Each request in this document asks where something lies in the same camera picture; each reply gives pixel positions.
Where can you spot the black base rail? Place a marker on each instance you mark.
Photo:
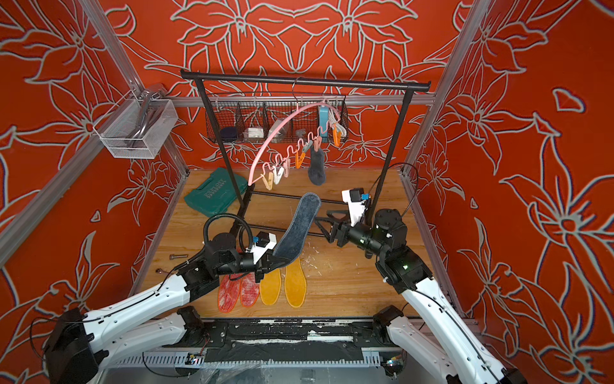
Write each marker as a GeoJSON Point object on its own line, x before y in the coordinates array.
{"type": "Point", "coordinates": [292, 340]}

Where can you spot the black garment rack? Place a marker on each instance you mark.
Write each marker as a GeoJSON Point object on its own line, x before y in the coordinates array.
{"type": "Point", "coordinates": [373, 115]}

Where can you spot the white mesh basket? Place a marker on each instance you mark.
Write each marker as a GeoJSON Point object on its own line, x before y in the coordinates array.
{"type": "Point", "coordinates": [140, 126]}

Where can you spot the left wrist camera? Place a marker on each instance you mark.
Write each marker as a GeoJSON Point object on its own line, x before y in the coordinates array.
{"type": "Point", "coordinates": [263, 242]}

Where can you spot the red patterned insole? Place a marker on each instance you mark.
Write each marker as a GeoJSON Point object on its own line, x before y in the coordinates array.
{"type": "Point", "coordinates": [228, 293]}

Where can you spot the black wire basket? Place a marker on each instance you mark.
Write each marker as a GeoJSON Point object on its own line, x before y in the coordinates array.
{"type": "Point", "coordinates": [250, 119]}

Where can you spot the yellow insole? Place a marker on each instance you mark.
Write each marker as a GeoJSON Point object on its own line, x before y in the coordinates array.
{"type": "Point", "coordinates": [270, 288]}
{"type": "Point", "coordinates": [295, 284]}

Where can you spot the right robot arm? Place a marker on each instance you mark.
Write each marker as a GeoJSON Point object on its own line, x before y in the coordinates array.
{"type": "Point", "coordinates": [452, 354]}

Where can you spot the blue box in basket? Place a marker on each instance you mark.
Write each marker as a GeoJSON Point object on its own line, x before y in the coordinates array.
{"type": "Point", "coordinates": [323, 120]}

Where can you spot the steel bolt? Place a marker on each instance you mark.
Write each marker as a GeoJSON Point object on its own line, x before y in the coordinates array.
{"type": "Point", "coordinates": [178, 256]}

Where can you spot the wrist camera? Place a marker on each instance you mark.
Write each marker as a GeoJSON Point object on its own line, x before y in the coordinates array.
{"type": "Point", "coordinates": [358, 201]}
{"type": "Point", "coordinates": [263, 242]}

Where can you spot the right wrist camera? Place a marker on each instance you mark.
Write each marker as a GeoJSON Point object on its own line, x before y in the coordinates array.
{"type": "Point", "coordinates": [358, 201]}

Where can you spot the green tool case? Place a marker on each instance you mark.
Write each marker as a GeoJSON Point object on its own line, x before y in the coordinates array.
{"type": "Point", "coordinates": [216, 194]}

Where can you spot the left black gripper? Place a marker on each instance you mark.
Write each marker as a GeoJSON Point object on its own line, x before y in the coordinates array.
{"type": "Point", "coordinates": [261, 269]}

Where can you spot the dark grey insole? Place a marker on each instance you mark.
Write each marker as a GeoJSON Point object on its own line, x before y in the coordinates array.
{"type": "Point", "coordinates": [317, 171]}
{"type": "Point", "coordinates": [291, 245]}

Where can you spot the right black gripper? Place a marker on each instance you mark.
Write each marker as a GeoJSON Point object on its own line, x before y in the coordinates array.
{"type": "Point", "coordinates": [345, 230]}

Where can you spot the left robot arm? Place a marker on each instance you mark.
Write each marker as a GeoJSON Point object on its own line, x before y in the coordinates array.
{"type": "Point", "coordinates": [80, 343]}

